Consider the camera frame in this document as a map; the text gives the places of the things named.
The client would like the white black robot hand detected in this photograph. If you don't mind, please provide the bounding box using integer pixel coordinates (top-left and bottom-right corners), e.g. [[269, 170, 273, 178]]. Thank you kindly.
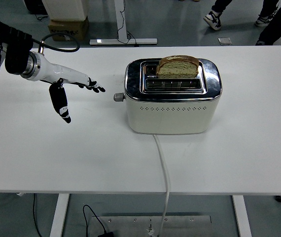
[[33, 52, 106, 124]]

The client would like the cream chrome two-slot toaster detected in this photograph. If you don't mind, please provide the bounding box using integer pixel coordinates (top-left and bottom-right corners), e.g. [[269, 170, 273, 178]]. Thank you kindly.
[[124, 57, 223, 135]]

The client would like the brown cardboard box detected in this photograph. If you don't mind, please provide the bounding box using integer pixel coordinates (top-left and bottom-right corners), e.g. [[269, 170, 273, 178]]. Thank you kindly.
[[48, 16, 90, 41]]

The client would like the black object on floor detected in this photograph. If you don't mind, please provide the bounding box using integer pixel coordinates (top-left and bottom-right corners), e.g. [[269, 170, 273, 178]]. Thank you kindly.
[[24, 0, 48, 15]]

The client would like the white desk stand with foot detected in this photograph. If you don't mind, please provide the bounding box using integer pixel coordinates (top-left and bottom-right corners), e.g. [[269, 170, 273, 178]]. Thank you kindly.
[[89, 0, 158, 46]]

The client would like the brown bread slice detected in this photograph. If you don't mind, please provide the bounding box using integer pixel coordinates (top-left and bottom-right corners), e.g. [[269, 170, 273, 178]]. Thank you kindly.
[[155, 55, 200, 79]]

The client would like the white table leg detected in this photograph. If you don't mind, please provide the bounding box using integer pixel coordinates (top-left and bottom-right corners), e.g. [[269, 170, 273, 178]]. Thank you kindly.
[[232, 195, 252, 237], [49, 193, 70, 237]]

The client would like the grey metal plate with screws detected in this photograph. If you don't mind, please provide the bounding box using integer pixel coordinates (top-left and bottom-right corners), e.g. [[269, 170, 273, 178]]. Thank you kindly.
[[90, 215, 214, 237]]

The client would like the black cable on desk stand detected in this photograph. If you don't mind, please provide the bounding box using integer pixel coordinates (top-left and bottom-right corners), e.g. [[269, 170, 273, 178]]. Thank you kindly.
[[117, 0, 141, 47]]

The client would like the thin black hanging cable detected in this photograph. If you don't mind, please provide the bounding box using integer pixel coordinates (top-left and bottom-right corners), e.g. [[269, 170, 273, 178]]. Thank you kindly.
[[33, 193, 42, 237]]

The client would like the white toaster power cable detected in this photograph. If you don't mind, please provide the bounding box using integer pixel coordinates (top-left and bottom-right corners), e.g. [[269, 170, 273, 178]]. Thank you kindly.
[[153, 134, 171, 237]]

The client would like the black cable with adapter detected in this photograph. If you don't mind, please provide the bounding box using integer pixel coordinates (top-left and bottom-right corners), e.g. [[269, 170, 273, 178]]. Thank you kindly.
[[82, 204, 115, 237]]

